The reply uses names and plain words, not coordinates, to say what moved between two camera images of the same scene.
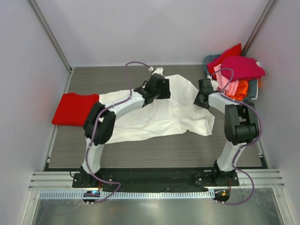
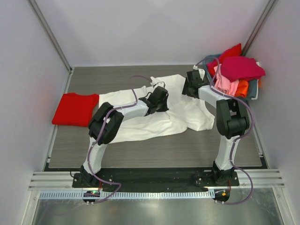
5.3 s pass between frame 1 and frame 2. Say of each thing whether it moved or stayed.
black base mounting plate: stayed
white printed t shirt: stayed
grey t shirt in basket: stayed
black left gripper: moved
